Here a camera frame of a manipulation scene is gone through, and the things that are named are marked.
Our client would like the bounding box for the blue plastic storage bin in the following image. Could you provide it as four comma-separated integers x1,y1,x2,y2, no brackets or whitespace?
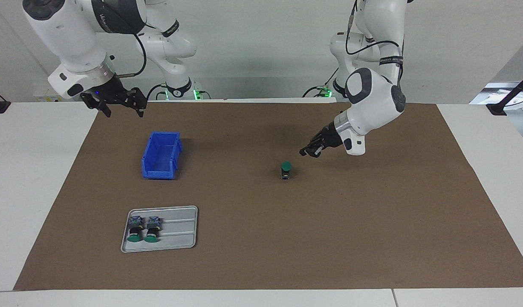
142,131,183,180

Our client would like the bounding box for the white power strip box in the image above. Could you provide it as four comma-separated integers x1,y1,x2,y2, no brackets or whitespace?
33,85,53,102

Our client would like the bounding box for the black left base cable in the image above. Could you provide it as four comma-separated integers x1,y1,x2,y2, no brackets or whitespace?
303,66,339,98

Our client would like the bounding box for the silver metal tray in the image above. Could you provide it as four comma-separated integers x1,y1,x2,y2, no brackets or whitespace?
120,206,199,254

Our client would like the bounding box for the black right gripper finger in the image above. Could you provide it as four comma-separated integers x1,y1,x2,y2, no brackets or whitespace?
124,87,147,118
80,94,113,118

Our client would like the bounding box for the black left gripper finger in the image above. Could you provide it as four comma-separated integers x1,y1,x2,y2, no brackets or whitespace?
306,139,332,158
300,128,328,156

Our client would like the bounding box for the black base cable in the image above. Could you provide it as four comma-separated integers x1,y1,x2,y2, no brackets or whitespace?
146,83,169,101
303,66,339,98

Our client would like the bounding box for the black camera stand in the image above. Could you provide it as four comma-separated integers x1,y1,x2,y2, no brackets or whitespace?
486,70,523,116

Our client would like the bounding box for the black right base cable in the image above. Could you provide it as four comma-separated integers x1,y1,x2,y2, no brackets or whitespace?
146,83,169,101

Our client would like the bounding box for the white plastic packaging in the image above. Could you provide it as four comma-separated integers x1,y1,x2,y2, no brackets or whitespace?
470,83,523,116

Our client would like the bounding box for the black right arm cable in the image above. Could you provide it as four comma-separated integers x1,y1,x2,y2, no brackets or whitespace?
116,26,149,79

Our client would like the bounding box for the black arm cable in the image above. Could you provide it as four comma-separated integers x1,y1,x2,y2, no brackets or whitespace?
345,0,405,86
116,26,149,79

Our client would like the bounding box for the brown paper table mat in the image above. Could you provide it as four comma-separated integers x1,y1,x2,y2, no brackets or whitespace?
13,101,523,291

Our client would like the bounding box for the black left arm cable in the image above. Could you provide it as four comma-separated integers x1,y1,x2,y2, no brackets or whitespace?
345,0,405,86

